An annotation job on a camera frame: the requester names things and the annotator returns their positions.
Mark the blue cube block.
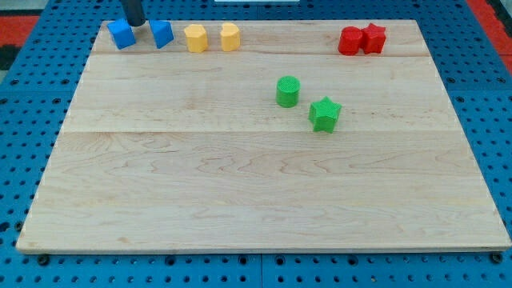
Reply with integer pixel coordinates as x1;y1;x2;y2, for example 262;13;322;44
107;18;136;50

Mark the yellow hexagon block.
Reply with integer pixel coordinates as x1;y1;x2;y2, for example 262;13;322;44
184;24;208;53

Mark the light wooden board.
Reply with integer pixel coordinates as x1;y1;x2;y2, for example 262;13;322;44
17;20;511;254

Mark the green cylinder block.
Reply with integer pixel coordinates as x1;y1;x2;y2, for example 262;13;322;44
276;75;301;108

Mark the green star block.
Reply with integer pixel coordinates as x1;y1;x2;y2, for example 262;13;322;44
308;97;342;134

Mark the yellow heart block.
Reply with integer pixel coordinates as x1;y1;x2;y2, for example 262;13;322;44
220;22;241;52

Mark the red cylinder block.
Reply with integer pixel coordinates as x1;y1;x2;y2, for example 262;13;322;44
338;26;362;56

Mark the blue wedge block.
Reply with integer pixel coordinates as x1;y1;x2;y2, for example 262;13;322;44
149;20;174;49

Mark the red star block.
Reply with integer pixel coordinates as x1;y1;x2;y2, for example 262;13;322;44
361;23;386;54

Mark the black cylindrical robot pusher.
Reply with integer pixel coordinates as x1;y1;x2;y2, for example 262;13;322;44
120;0;146;27

